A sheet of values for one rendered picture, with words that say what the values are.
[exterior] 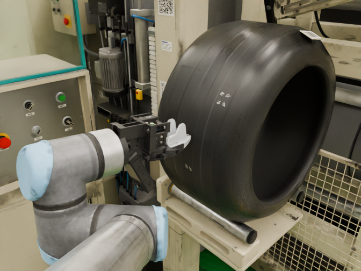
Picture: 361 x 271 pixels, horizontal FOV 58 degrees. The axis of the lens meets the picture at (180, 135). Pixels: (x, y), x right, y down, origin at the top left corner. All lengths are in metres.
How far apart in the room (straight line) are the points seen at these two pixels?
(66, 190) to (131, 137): 0.16
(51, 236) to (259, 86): 0.51
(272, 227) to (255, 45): 0.66
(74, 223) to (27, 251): 0.90
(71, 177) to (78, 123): 0.81
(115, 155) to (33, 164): 0.14
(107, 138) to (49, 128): 0.74
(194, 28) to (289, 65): 0.38
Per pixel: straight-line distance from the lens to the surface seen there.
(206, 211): 1.07
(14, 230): 1.40
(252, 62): 0.77
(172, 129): 0.75
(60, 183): 0.56
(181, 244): 1.45
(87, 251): 0.39
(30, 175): 0.55
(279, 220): 1.24
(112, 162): 0.60
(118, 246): 0.43
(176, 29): 1.05
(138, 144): 0.66
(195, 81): 0.80
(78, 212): 0.59
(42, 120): 1.30
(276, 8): 1.29
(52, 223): 0.59
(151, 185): 0.72
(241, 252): 1.01
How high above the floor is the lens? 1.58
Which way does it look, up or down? 26 degrees down
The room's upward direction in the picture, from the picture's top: straight up
